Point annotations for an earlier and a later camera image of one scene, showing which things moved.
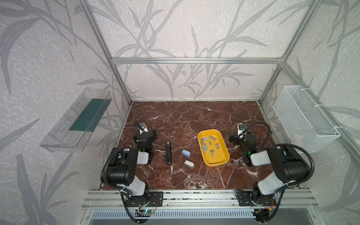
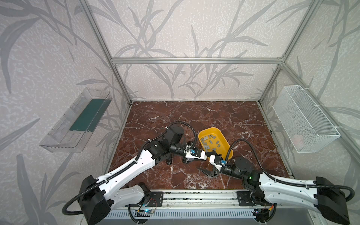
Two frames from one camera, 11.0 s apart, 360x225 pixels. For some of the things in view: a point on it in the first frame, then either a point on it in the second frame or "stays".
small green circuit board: x=147 y=211 stays
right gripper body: x=239 y=138 to x=214 y=169
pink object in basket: x=297 y=139 stays
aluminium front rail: x=219 y=199 stays
